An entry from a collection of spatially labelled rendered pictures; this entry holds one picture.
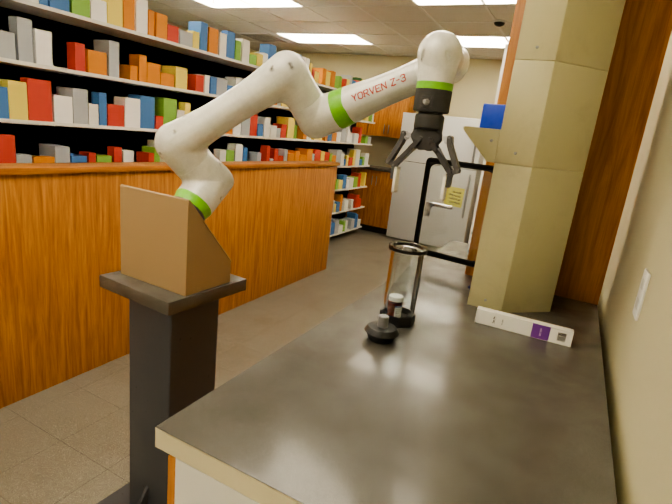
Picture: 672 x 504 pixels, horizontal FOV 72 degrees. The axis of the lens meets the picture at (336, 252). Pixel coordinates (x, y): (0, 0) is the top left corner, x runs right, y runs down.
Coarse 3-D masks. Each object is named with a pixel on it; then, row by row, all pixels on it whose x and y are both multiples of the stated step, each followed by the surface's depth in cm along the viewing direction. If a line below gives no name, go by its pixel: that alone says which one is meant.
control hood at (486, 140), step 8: (464, 128) 146; (472, 128) 145; (480, 128) 144; (488, 128) 143; (472, 136) 146; (480, 136) 145; (488, 136) 143; (496, 136) 142; (480, 144) 145; (488, 144) 144; (496, 144) 143; (480, 152) 146; (488, 152) 144; (496, 152) 143; (488, 160) 145
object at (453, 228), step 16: (432, 176) 188; (464, 176) 181; (480, 176) 177; (432, 192) 189; (448, 192) 185; (464, 192) 182; (480, 192) 178; (432, 208) 190; (448, 208) 186; (464, 208) 182; (480, 208) 179; (432, 224) 191; (448, 224) 187; (464, 224) 183; (480, 224) 180; (432, 240) 192; (448, 240) 188; (464, 240) 184; (464, 256) 185
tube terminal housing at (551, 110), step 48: (528, 96) 136; (576, 96) 137; (528, 144) 139; (576, 144) 142; (528, 192) 141; (576, 192) 147; (480, 240) 150; (528, 240) 146; (480, 288) 153; (528, 288) 152
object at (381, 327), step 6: (378, 318) 120; (384, 318) 119; (372, 324) 121; (378, 324) 120; (384, 324) 119; (390, 324) 122; (366, 330) 119; (372, 330) 118; (378, 330) 118; (384, 330) 118; (390, 330) 119; (396, 330) 120; (372, 336) 118; (378, 336) 117; (384, 336) 117; (390, 336) 117; (396, 336) 118; (378, 342) 118; (384, 342) 118; (390, 342) 119
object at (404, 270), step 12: (396, 252) 125; (396, 264) 127; (408, 264) 125; (420, 264) 127; (396, 276) 127; (408, 276) 126; (396, 288) 128; (408, 288) 127; (384, 300) 132; (396, 300) 129; (408, 300) 128; (396, 312) 129; (408, 312) 130
